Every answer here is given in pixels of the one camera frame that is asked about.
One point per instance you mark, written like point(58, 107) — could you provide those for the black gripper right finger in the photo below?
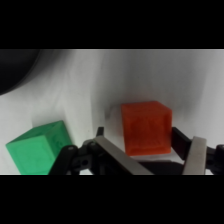
point(195, 156)

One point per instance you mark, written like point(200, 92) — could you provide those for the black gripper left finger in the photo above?
point(100, 156)

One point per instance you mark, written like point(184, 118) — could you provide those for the red cube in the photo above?
point(146, 128)

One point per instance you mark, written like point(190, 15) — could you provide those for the green cube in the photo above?
point(31, 151)

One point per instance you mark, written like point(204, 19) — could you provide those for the black bowl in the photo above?
point(15, 70)

